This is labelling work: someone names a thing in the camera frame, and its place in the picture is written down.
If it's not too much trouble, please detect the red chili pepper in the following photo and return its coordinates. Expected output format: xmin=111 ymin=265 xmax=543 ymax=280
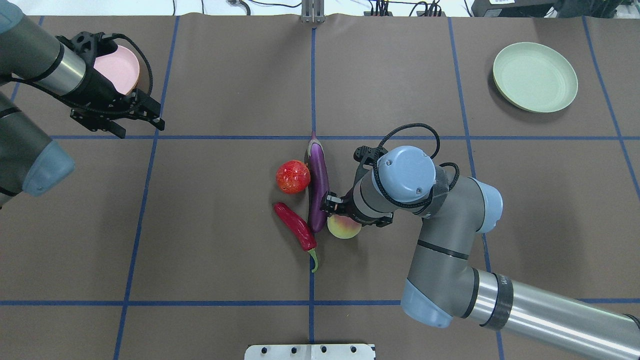
xmin=273 ymin=202 xmax=319 ymax=274

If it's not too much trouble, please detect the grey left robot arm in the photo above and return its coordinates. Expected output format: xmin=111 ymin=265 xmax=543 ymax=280
xmin=0 ymin=0 xmax=166 ymax=205

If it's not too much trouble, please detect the black box at table edge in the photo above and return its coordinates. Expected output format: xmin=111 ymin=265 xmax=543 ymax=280
xmin=470 ymin=0 xmax=557 ymax=18

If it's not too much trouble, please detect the purple eggplant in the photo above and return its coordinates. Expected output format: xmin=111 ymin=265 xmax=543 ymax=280
xmin=306 ymin=132 xmax=330 ymax=234

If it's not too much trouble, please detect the brown table mat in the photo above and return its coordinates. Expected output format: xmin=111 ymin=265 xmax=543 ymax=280
xmin=1 ymin=14 xmax=639 ymax=360

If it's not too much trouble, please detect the yellow pink peach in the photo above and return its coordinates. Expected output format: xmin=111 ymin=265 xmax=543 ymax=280
xmin=326 ymin=214 xmax=362 ymax=240

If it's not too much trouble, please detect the white mount plate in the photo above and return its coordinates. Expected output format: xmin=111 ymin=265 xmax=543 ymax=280
xmin=244 ymin=343 xmax=377 ymax=360

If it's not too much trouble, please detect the green plate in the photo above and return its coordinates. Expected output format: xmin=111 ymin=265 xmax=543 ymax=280
xmin=492 ymin=42 xmax=579 ymax=114

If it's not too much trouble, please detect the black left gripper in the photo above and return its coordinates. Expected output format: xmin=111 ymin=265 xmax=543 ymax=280
xmin=55 ymin=31 xmax=166 ymax=139

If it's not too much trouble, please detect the grey metal bracket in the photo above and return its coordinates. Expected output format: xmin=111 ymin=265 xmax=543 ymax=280
xmin=300 ymin=0 xmax=326 ymax=24

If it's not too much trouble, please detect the pink plate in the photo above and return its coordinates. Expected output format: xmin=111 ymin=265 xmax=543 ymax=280
xmin=94 ymin=45 xmax=141 ymax=95

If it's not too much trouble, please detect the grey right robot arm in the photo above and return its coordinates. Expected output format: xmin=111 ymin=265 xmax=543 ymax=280
xmin=320 ymin=145 xmax=640 ymax=360

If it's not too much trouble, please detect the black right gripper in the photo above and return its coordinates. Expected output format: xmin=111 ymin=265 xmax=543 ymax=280
xmin=320 ymin=145 xmax=394 ymax=228

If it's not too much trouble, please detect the red pomegranate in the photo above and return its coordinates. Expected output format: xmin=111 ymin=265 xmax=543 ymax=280
xmin=275 ymin=160 xmax=311 ymax=194

